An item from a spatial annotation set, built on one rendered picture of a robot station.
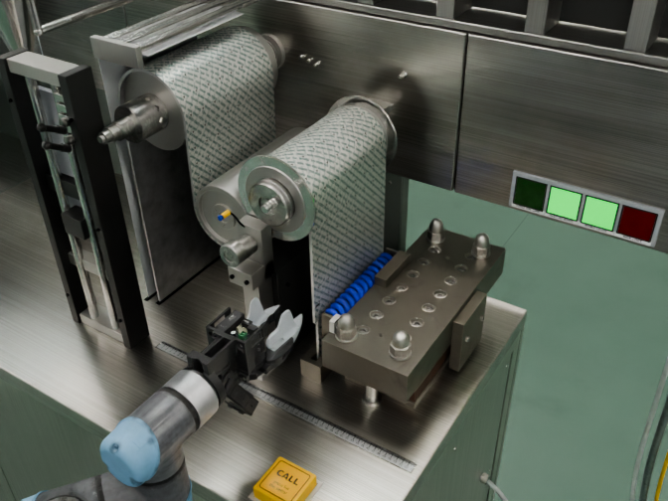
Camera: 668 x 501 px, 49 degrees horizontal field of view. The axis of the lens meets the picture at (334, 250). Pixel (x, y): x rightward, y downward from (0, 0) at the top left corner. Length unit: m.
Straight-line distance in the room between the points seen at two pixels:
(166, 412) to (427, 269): 0.60
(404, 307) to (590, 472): 1.29
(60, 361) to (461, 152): 0.83
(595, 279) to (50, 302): 2.22
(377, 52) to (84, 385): 0.79
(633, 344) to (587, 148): 1.72
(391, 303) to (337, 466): 0.29
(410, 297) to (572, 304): 1.77
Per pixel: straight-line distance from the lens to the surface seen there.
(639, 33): 1.18
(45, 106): 1.30
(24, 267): 1.73
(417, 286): 1.32
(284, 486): 1.15
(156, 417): 0.97
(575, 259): 3.26
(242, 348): 1.04
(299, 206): 1.12
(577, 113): 1.23
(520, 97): 1.25
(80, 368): 1.43
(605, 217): 1.29
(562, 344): 2.82
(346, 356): 1.20
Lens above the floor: 1.85
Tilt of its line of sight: 35 degrees down
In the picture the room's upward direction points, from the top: 1 degrees counter-clockwise
